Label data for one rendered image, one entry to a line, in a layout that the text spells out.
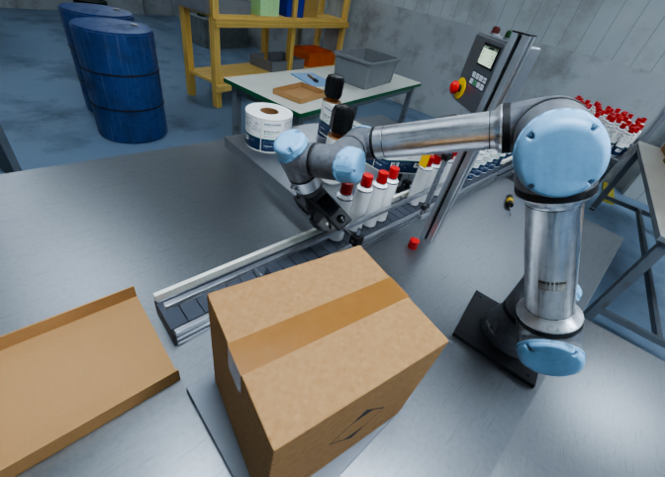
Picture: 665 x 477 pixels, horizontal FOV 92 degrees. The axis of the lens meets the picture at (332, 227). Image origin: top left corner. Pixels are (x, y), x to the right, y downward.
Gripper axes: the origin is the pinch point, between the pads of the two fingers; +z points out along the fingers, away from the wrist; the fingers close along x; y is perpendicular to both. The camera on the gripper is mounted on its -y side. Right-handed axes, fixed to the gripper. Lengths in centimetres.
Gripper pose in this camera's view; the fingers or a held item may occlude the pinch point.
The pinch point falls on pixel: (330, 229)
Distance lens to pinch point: 96.9
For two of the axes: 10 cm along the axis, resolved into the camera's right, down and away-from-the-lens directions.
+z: 2.1, 5.1, 8.3
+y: -6.6, -5.6, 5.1
